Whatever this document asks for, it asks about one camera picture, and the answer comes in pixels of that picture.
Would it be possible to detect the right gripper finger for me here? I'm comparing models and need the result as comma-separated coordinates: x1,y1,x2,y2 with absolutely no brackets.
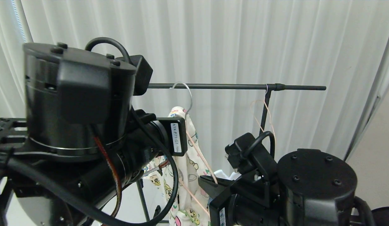
198,175,233,199

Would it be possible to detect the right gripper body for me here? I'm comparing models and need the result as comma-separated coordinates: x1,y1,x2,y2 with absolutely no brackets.
208,176,283,226

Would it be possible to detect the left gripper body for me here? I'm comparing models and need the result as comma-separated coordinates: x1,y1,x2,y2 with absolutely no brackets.
114,117,188,189

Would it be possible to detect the cream printed garment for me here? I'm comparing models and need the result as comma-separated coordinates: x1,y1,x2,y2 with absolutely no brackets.
142,106,220,226

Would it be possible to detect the pink clothes hanger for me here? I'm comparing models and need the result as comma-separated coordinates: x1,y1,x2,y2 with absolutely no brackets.
250,100,277,148
170,82,219,218

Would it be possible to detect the black clothes rack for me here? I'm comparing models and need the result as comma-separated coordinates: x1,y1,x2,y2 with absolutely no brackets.
136,83,327,224

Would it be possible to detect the black cable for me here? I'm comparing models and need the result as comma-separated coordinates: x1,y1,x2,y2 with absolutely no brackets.
85,37,132,64
3,108,180,226
244,131,276,159

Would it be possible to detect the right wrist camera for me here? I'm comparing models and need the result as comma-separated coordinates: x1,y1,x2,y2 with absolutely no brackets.
225,132,278,189

